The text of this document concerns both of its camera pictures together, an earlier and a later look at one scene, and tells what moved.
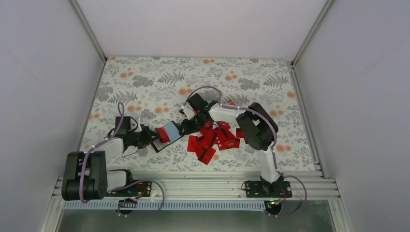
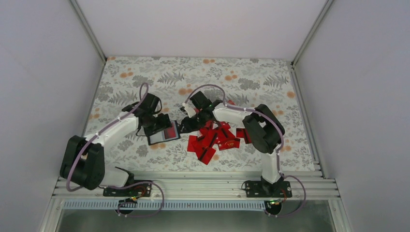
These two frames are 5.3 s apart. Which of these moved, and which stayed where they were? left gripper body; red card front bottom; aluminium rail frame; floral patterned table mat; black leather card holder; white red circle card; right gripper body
Moved: black leather card holder; left gripper body
Stayed: floral patterned table mat; red card front bottom; right gripper body; aluminium rail frame; white red circle card
